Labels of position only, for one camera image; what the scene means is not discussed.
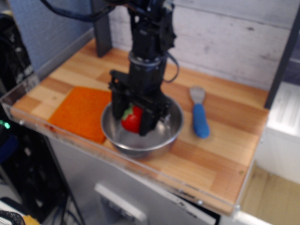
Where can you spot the grey button panel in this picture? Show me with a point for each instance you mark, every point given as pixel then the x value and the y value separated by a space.
pixel 112 202

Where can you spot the red toy strawberry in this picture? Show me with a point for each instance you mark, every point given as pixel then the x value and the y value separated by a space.
pixel 131 119

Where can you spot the black perforated crate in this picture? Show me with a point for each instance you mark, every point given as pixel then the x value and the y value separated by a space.
pixel 15 64

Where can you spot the dark grey right post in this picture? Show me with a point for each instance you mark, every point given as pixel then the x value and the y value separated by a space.
pixel 282 66

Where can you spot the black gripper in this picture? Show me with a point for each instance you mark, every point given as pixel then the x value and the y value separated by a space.
pixel 141 86

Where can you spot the stainless steel pot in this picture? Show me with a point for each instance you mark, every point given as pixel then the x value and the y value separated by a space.
pixel 155 143

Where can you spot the orange knitted cloth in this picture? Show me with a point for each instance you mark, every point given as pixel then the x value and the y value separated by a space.
pixel 80 113

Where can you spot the blue handled metal fork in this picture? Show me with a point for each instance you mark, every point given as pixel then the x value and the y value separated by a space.
pixel 200 124

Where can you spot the white ribbed box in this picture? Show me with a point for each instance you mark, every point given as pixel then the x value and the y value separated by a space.
pixel 284 116

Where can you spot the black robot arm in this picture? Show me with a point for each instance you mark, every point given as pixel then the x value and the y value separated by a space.
pixel 152 37

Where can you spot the clear acrylic table guard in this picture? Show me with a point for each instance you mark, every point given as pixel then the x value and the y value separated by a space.
pixel 213 170

